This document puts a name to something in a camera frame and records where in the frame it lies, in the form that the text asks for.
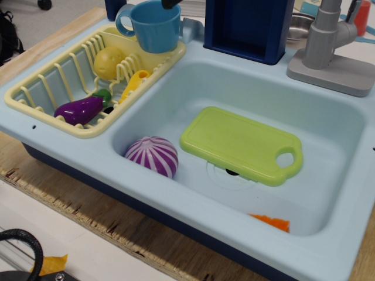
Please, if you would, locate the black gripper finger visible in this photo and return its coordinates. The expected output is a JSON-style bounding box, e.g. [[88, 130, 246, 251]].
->
[[161, 0, 182, 9]]

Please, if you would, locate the blue plastic cup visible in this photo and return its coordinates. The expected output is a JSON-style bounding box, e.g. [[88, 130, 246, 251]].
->
[[115, 1, 181, 54]]

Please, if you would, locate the cream plastic drying rack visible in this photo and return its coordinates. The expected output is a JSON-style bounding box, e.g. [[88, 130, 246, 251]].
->
[[4, 23, 186, 138]]

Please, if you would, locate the light blue toy sink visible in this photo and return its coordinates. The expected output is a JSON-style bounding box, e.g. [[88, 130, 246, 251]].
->
[[0, 18, 375, 281]]

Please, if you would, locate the red plastic cup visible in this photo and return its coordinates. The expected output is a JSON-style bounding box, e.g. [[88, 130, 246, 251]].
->
[[354, 1, 371, 36]]

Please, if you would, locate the yellow toy potato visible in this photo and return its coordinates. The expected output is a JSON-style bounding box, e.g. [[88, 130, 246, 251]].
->
[[93, 46, 125, 80]]

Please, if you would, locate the dark blue plastic box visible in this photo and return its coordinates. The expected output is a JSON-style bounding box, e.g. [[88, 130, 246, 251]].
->
[[203, 0, 294, 65]]

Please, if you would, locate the black chair wheel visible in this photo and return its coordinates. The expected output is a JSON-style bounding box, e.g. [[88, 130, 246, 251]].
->
[[37, 0, 52, 11]]

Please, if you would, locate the metal bowl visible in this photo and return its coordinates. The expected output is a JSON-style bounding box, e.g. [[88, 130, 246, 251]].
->
[[287, 12, 315, 42]]

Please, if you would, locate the purple toy eggplant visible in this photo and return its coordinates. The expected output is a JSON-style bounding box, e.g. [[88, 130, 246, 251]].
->
[[54, 89, 112, 125]]

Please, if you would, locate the purple striped toy onion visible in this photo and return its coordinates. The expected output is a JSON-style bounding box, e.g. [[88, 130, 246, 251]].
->
[[124, 136, 179, 179]]

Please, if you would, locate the grey toy faucet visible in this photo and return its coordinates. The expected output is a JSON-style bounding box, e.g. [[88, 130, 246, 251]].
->
[[287, 1, 374, 97]]

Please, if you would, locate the green plastic cutting board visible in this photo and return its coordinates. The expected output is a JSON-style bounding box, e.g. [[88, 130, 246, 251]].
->
[[180, 107, 304, 186]]

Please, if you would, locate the black backpack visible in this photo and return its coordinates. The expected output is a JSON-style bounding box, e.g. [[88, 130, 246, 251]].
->
[[1, 11, 25, 66]]

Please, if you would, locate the blue plastic utensil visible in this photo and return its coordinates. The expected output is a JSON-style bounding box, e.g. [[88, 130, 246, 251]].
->
[[355, 26, 375, 44]]

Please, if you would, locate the orange toy carrot piece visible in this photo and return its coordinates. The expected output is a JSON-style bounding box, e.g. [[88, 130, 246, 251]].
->
[[249, 214, 290, 233]]

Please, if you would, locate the orange tape piece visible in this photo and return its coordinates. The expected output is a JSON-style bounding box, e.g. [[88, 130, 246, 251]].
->
[[39, 254, 68, 276]]

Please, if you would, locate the yellow toy utensil handle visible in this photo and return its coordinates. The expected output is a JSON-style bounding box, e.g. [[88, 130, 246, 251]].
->
[[118, 70, 151, 104]]

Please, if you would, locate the black braided cable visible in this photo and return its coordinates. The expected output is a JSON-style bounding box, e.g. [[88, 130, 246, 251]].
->
[[0, 228, 43, 281]]

